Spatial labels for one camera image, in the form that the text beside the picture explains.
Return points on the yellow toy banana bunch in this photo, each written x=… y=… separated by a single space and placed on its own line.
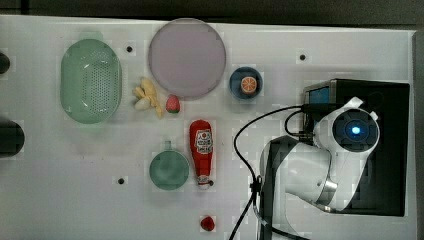
x=147 y=97

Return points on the blue small bowl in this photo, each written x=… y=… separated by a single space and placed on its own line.
x=238 y=75

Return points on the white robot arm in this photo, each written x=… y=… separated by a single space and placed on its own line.
x=325 y=174

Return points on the black toaster oven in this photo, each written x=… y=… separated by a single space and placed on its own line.
x=382 y=186

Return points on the red toy strawberry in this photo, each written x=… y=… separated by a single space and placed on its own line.
x=173 y=104

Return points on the black pan at edge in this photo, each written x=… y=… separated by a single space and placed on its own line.
x=12 y=138

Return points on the red round toy berry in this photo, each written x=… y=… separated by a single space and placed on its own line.
x=207 y=224

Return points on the blue glass oven door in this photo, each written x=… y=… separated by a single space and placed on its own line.
x=317 y=96

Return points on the orange slice toy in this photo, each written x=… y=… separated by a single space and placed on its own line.
x=248 y=85

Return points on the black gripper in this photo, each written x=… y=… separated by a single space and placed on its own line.
x=321 y=108

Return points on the green cup with handle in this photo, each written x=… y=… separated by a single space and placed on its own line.
x=169 y=169

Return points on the pink round plate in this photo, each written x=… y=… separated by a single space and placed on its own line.
x=187 y=57

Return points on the red ketchup bottle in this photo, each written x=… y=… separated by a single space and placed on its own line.
x=201 y=146

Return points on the green perforated colander basket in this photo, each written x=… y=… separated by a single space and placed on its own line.
x=91 y=80

